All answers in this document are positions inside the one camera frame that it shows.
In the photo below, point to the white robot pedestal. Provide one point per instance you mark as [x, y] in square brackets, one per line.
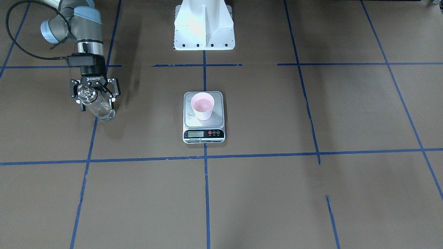
[203, 25]

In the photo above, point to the clear glass sauce bottle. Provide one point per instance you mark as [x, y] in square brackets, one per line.
[92, 100]

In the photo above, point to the pink plastic cup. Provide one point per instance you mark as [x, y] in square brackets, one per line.
[202, 104]

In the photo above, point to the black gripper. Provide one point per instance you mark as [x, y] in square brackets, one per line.
[94, 71]

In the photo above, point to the brown paper table cover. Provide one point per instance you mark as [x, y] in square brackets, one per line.
[321, 129]

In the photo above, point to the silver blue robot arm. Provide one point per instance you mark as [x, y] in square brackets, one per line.
[78, 21]

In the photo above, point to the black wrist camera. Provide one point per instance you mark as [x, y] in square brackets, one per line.
[81, 60]

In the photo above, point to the silver digital kitchen scale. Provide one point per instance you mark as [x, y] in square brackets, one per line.
[196, 131]

